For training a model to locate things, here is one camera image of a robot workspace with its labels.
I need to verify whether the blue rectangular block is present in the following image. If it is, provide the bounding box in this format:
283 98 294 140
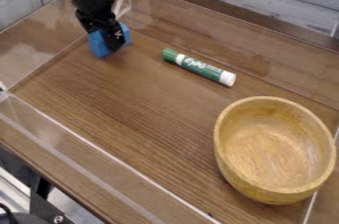
87 21 131 57

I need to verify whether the green Expo marker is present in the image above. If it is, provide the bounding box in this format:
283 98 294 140
162 49 238 87

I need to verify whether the clear acrylic corner bracket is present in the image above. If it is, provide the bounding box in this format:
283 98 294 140
114 0 131 19

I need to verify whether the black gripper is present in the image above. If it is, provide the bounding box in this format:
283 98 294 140
73 0 126 52

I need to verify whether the black cable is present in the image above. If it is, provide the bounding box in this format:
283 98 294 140
0 202 19 224

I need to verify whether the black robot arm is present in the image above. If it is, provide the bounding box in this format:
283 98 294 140
73 0 126 56

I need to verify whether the brown wooden bowl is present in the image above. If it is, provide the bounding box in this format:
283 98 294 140
214 96 336 205

